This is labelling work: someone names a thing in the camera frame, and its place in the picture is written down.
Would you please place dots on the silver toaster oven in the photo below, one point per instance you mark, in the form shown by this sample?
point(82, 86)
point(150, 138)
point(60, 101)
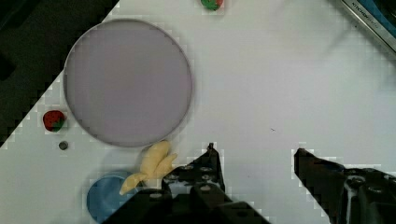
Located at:
point(378, 16)

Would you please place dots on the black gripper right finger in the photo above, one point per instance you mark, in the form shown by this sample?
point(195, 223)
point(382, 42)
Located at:
point(347, 195)

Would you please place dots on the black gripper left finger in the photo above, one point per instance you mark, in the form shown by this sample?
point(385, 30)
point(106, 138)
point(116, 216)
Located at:
point(191, 194)

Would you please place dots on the dark table screw hole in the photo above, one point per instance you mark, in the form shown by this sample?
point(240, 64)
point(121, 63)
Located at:
point(63, 145)

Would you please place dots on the red toy strawberry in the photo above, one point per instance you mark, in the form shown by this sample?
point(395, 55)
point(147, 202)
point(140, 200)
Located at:
point(54, 120)

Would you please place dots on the lavender round plate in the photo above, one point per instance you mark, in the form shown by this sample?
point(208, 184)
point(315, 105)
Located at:
point(128, 83)

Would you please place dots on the pink toy strawberry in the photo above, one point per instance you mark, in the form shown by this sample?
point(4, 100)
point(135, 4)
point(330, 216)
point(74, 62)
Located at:
point(212, 4)

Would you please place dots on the yellow toy banana bunch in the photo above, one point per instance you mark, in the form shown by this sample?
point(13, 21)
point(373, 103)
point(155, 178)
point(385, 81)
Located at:
point(156, 164)

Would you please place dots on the blue round bowl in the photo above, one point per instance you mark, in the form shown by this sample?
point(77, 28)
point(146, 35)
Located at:
point(103, 197)

